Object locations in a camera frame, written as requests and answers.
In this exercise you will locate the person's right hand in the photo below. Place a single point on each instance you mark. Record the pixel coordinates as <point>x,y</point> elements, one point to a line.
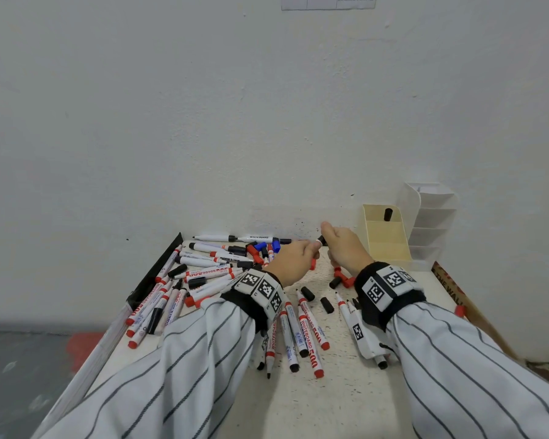
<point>350,251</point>

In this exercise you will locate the person's left hand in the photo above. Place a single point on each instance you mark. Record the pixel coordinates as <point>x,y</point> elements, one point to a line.
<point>290,265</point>

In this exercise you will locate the person's left fingers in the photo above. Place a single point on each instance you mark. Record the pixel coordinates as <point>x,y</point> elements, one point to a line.
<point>309,247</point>

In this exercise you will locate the person's right thumb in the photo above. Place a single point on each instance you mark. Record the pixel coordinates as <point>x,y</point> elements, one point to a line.
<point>329,232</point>

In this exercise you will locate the white marker with red end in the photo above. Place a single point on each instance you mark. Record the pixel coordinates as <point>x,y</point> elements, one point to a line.
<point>313,265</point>

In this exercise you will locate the person's right forearm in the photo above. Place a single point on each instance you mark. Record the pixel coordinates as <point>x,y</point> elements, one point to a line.
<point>466,384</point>

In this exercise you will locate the person's left forearm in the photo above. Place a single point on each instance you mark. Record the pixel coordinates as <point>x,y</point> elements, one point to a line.
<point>178,374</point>

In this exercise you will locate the blue marker cap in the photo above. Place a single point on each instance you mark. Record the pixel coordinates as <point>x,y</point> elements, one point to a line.
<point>260,246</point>
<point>276,245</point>

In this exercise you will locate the red marker cap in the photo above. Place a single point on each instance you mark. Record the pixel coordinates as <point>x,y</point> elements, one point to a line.
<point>337,272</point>
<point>349,282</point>
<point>460,310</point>

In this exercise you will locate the beige desk organizer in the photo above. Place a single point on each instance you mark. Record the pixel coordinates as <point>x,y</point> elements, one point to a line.
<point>386,240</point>

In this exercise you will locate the black tagged left wristband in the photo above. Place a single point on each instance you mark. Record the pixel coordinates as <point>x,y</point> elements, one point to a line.
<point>258,292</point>

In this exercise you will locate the black tagged wristband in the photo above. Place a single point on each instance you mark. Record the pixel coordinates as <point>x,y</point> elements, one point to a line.
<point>386,288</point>
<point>258,292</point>

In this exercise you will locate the black tagged right wristband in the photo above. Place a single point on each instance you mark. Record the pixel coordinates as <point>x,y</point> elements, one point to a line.
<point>386,288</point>

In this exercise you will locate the pile of whiteboard markers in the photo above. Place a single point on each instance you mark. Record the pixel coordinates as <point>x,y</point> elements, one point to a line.
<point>210,274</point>

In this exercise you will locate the white tiered desk organizer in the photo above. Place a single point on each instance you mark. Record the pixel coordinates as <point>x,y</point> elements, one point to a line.
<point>432,223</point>

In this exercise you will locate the brown cardboard box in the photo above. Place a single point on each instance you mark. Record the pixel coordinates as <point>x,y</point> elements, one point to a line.
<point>476,310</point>

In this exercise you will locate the red object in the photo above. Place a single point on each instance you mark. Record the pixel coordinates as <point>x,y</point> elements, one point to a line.
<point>86,349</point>

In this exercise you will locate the white tagged wrist camera box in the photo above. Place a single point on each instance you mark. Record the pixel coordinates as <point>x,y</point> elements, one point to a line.
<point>366,336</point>

